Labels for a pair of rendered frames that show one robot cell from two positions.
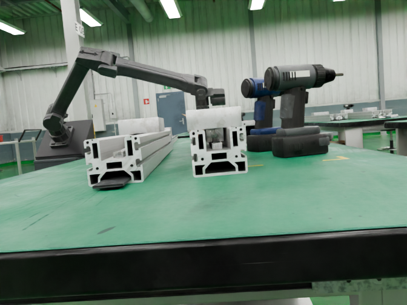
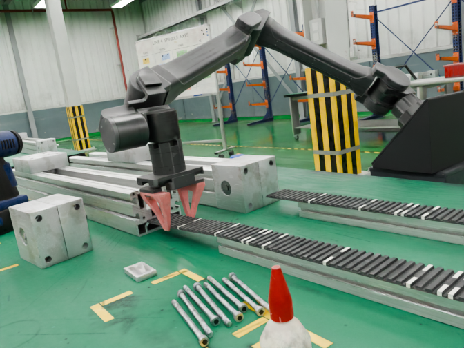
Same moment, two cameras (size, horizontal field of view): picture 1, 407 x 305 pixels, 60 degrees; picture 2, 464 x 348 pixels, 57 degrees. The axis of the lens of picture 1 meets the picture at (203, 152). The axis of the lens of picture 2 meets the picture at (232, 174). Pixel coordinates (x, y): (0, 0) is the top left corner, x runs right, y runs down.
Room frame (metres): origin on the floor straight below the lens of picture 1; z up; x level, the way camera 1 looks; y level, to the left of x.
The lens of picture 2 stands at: (2.14, -0.39, 1.02)
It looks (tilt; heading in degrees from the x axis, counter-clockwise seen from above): 11 degrees down; 141
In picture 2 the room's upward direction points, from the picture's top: 8 degrees counter-clockwise
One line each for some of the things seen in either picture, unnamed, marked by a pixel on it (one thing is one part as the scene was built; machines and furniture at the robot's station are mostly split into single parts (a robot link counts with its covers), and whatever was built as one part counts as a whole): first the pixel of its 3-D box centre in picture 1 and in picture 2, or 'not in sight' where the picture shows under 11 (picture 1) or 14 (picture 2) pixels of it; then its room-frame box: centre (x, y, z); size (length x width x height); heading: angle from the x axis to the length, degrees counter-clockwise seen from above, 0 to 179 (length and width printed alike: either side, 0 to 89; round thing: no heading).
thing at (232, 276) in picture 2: not in sight; (249, 291); (1.77, -0.09, 0.78); 0.11 x 0.01 x 0.01; 164
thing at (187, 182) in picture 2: not in sight; (181, 199); (1.50, 0.00, 0.84); 0.07 x 0.07 x 0.09; 1
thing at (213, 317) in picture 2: not in sight; (199, 302); (1.74, -0.15, 0.78); 0.11 x 0.01 x 0.01; 164
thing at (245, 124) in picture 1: (247, 132); (57, 226); (1.37, -0.18, 0.83); 0.11 x 0.10 x 0.10; 95
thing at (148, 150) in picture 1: (145, 147); (140, 172); (1.03, 0.17, 0.82); 0.80 x 0.10 x 0.09; 1
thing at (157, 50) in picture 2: not in sight; (181, 97); (-3.62, 3.43, 0.97); 1.51 x 0.50 x 1.95; 16
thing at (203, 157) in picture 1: (209, 141); (76, 189); (1.03, -0.02, 0.82); 0.80 x 0.10 x 0.09; 1
